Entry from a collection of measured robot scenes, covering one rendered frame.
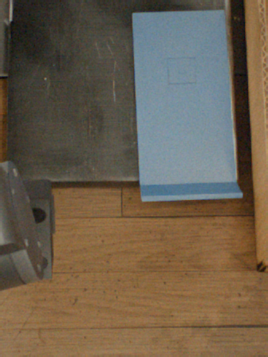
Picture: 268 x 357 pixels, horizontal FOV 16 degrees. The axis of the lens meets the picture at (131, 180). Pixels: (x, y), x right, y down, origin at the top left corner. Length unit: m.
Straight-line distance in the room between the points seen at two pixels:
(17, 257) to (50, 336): 0.28
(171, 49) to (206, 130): 0.07
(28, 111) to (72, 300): 0.14
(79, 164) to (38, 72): 0.08
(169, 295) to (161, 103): 0.14
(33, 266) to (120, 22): 0.35
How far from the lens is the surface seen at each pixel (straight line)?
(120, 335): 0.69
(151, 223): 0.71
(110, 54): 0.73
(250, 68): 0.73
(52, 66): 0.72
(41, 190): 0.48
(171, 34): 0.73
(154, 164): 0.69
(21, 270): 0.42
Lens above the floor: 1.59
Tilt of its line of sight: 75 degrees down
